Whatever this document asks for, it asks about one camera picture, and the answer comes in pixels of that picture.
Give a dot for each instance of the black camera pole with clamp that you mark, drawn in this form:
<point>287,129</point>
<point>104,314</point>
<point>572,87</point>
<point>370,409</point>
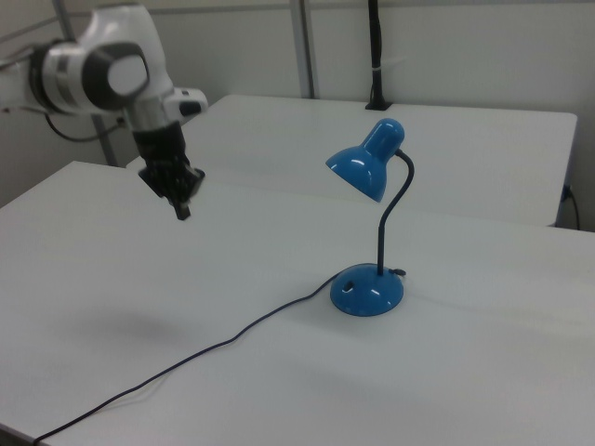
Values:
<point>375,60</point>

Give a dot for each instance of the blue gooseneck desk lamp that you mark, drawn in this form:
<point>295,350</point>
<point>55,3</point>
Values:
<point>367,290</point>

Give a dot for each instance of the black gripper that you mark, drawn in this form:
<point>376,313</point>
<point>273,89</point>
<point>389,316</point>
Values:
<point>165,160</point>

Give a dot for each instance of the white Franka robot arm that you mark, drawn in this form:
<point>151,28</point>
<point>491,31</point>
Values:
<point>116,69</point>

